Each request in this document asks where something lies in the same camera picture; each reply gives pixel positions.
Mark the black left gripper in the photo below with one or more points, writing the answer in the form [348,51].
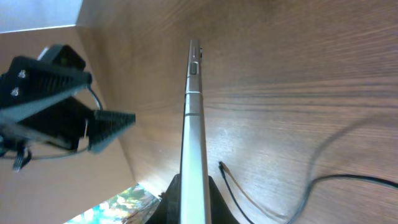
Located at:
[36,108]

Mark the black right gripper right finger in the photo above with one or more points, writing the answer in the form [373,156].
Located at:
[220,213]

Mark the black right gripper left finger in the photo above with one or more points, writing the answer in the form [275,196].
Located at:
[168,210]

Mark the black Galaxy flip phone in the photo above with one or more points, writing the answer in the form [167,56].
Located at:
[195,193]

